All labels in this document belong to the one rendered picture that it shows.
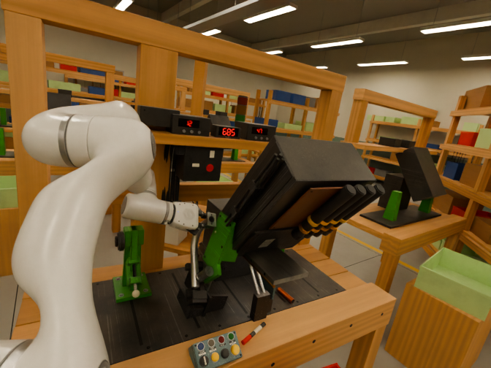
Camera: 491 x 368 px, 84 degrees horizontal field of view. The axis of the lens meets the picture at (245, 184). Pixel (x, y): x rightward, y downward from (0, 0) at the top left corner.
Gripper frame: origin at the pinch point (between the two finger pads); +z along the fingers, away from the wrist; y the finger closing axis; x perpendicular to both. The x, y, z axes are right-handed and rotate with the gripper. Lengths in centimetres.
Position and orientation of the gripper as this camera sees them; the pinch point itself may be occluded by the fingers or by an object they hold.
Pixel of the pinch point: (207, 220)
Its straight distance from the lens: 109.5
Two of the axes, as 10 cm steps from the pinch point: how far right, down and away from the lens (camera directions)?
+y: -0.8, -8.7, 4.9
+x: -6.1, 4.3, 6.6
